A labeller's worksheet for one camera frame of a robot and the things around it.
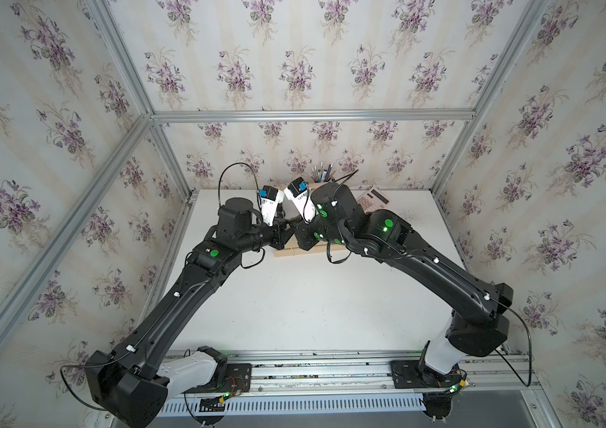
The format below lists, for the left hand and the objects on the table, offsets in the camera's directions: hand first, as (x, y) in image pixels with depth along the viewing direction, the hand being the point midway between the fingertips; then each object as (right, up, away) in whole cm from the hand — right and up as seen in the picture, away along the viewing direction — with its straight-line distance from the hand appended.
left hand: (303, 227), depth 67 cm
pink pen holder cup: (+7, +20, +44) cm, 49 cm away
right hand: (-2, +1, -4) cm, 4 cm away
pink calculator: (+31, +10, +47) cm, 57 cm away
